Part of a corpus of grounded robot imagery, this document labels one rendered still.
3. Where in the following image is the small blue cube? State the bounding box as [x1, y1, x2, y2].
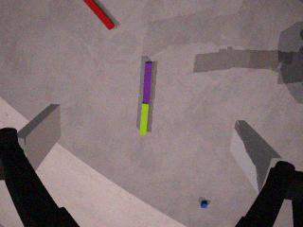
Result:
[201, 201, 207, 208]

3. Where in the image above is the purple rod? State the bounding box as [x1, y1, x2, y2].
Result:
[143, 61, 152, 103]

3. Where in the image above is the red rod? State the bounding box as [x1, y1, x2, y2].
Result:
[83, 0, 115, 29]

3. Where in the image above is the lime green rod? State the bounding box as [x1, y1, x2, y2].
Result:
[140, 102, 149, 134]

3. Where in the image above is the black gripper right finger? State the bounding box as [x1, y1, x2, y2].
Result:
[230, 120, 303, 227]

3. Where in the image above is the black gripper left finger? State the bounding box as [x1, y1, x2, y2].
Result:
[0, 104, 80, 227]

